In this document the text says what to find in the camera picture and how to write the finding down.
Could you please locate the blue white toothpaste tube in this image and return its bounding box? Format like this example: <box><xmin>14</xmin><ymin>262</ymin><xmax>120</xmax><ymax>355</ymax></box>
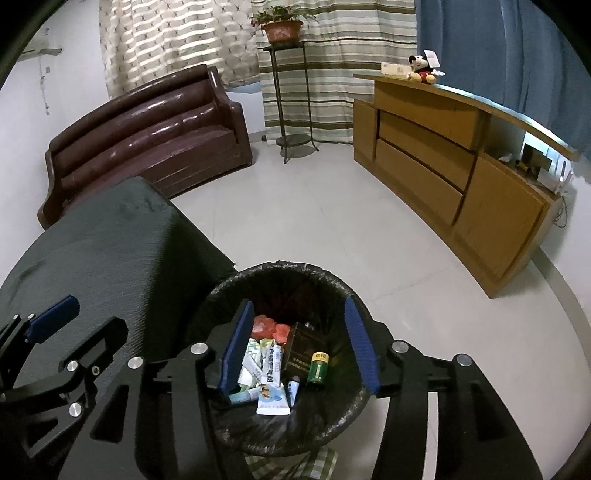
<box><xmin>256</xmin><ymin>383</ymin><xmax>293</xmax><ymax>416</ymax></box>

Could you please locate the white air conditioner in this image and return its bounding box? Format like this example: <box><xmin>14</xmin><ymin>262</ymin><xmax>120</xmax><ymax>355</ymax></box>
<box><xmin>18</xmin><ymin>44</ymin><xmax>63</xmax><ymax>58</ymax></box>

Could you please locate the beige patterned curtain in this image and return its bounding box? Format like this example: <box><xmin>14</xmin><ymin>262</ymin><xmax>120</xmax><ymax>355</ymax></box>
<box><xmin>98</xmin><ymin>0</ymin><xmax>264</xmax><ymax>97</ymax></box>

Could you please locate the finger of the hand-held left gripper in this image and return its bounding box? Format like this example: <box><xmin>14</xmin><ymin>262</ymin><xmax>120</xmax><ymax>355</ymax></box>
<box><xmin>0</xmin><ymin>295</ymin><xmax>80</xmax><ymax>384</ymax></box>
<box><xmin>0</xmin><ymin>316</ymin><xmax>129</xmax><ymax>462</ymax></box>

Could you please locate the white electronic device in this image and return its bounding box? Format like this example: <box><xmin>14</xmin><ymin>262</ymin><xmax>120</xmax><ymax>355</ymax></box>
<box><xmin>538</xmin><ymin>159</ymin><xmax>573</xmax><ymax>195</ymax></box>

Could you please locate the black metal plant stand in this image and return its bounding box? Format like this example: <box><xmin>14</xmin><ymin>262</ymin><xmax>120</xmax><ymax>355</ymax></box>
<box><xmin>263</xmin><ymin>41</ymin><xmax>320</xmax><ymax>164</ymax></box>

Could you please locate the blue curtain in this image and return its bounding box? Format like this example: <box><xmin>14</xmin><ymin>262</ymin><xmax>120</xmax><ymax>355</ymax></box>
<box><xmin>413</xmin><ymin>0</ymin><xmax>591</xmax><ymax>160</ymax></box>

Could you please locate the black cardboard box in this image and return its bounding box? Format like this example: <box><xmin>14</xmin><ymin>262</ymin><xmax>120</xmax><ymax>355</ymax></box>
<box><xmin>281</xmin><ymin>322</ymin><xmax>329</xmax><ymax>384</ymax></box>

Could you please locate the wooden cabinet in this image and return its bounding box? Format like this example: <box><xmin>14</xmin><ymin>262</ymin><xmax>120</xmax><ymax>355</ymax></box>
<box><xmin>353</xmin><ymin>71</ymin><xmax>581</xmax><ymax>298</ymax></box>

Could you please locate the white green printed tube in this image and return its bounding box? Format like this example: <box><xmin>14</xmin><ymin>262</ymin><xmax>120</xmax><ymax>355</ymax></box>
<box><xmin>259</xmin><ymin>339</ymin><xmax>284</xmax><ymax>386</ymax></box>

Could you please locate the red plastic bag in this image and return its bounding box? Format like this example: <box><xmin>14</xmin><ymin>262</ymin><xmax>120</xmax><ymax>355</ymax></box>
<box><xmin>252</xmin><ymin>314</ymin><xmax>293</xmax><ymax>347</ymax></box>

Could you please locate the green white paper bundle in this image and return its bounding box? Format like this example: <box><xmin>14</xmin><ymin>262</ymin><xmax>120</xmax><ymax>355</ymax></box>
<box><xmin>238</xmin><ymin>337</ymin><xmax>264</xmax><ymax>388</ymax></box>

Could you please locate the potted plant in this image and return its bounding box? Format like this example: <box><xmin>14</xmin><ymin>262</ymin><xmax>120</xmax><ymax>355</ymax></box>
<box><xmin>250</xmin><ymin>6</ymin><xmax>319</xmax><ymax>45</ymax></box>

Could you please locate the brown leather sofa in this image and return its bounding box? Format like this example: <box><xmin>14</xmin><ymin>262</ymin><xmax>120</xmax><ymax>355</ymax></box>
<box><xmin>37</xmin><ymin>65</ymin><xmax>254</xmax><ymax>230</ymax></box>

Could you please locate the green checkered cloth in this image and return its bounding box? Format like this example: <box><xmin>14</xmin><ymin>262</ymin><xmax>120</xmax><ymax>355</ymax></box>
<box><xmin>245</xmin><ymin>445</ymin><xmax>340</xmax><ymax>480</ymax></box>

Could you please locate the black bagged waste bin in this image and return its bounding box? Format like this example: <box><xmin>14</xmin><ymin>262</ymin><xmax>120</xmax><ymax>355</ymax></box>
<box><xmin>185</xmin><ymin>261</ymin><xmax>384</xmax><ymax>459</ymax></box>

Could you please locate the mouse plush toy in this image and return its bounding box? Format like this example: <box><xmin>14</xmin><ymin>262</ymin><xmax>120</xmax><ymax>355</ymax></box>
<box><xmin>407</xmin><ymin>54</ymin><xmax>445</xmax><ymax>85</ymax></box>

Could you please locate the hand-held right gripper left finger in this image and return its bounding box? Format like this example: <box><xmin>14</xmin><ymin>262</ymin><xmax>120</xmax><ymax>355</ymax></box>
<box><xmin>58</xmin><ymin>299</ymin><xmax>256</xmax><ymax>480</ymax></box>

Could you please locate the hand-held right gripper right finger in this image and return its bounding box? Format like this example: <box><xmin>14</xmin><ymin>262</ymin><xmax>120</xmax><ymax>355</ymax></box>
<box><xmin>344</xmin><ymin>295</ymin><xmax>543</xmax><ymax>480</ymax></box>

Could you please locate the wall power cable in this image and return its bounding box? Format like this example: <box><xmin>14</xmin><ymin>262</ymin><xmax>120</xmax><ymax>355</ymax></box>
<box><xmin>39</xmin><ymin>65</ymin><xmax>51</xmax><ymax>116</ymax></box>

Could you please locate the striped curtain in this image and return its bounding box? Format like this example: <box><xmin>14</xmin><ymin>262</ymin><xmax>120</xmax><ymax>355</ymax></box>
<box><xmin>252</xmin><ymin>0</ymin><xmax>419</xmax><ymax>145</ymax></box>

